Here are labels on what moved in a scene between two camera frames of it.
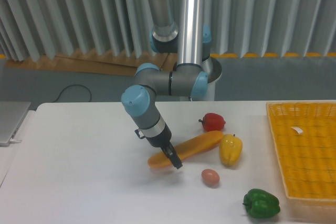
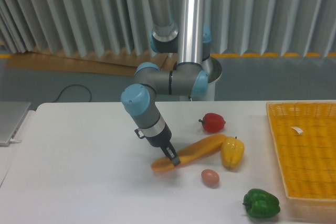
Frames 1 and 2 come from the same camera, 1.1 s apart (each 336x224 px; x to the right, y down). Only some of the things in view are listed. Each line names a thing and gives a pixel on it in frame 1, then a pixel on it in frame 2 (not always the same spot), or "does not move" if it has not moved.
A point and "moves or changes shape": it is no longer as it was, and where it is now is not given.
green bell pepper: x=261 y=204 does not move
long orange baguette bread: x=187 y=149 moves or changes shape
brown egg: x=210 y=178 does not move
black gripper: x=160 y=140 does not move
